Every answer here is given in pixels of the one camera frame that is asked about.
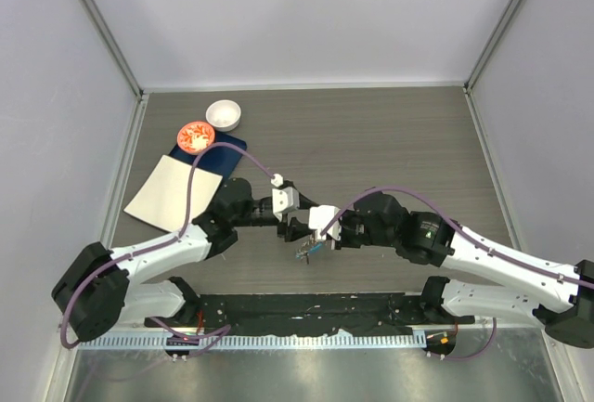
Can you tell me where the large keyring with blue handle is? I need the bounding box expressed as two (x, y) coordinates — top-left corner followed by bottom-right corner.
(295, 240), (325, 265)

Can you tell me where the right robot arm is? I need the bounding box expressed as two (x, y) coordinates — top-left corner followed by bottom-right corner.
(319, 187), (593, 349)

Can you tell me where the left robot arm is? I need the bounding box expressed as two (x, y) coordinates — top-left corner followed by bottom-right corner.
(51, 178), (316, 343)

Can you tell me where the blue tray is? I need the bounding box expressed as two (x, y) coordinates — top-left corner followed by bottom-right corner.
(169, 131), (247, 181)

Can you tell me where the white bowl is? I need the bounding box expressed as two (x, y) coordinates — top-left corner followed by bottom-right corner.
(205, 99), (241, 132)

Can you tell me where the orange patterned bowl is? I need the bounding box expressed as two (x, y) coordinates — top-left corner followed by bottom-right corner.
(176, 121), (215, 155)

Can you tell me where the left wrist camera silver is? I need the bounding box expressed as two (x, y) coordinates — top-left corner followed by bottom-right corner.
(272, 187), (300, 221)

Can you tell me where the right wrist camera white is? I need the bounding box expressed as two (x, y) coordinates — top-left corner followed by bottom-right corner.
(308, 205), (341, 241)

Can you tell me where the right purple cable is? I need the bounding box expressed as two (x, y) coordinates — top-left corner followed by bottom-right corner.
(319, 186), (594, 361)

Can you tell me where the purple cable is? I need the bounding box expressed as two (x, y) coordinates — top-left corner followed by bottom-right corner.
(59, 141), (284, 351)
(319, 186), (594, 361)

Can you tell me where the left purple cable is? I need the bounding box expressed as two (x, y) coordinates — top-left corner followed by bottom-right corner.
(59, 141), (284, 351)

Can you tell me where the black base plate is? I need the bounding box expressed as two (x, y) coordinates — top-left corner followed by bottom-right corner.
(164, 292), (475, 337)

